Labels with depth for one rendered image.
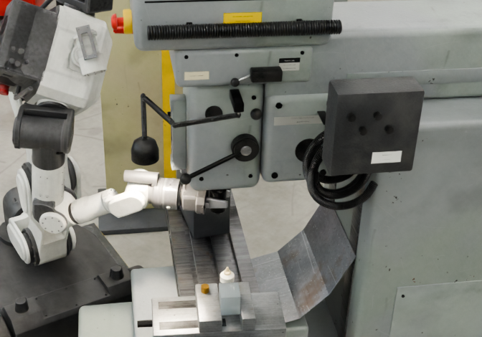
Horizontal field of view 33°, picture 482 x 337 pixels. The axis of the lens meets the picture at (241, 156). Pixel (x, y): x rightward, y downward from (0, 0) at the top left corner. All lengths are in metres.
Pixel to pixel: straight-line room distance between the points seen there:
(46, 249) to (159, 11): 1.35
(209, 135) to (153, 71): 1.94
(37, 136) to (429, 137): 1.01
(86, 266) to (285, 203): 1.65
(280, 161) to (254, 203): 2.36
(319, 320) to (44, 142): 1.03
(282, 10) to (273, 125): 0.31
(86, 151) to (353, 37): 3.16
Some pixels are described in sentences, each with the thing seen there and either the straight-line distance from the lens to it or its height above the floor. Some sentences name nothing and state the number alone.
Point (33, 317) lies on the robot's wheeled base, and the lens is 2.90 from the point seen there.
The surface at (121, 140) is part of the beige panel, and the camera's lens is 4.15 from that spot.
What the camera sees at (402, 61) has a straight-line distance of 2.09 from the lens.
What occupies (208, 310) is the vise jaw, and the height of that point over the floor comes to 1.06.
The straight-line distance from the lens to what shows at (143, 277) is 2.58.
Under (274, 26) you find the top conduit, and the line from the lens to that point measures 1.90.
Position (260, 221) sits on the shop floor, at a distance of 4.34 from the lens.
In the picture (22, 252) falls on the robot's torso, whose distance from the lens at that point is 3.04.
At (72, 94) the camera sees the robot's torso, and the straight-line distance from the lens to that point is 2.26.
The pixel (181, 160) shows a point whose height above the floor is 1.37.
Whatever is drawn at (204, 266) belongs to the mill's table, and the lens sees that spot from 2.49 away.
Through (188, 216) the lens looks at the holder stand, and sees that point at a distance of 2.61.
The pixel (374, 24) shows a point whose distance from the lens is 2.07.
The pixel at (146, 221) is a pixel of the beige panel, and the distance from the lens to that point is 4.28.
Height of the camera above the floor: 2.50
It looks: 31 degrees down
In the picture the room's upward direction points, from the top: 2 degrees clockwise
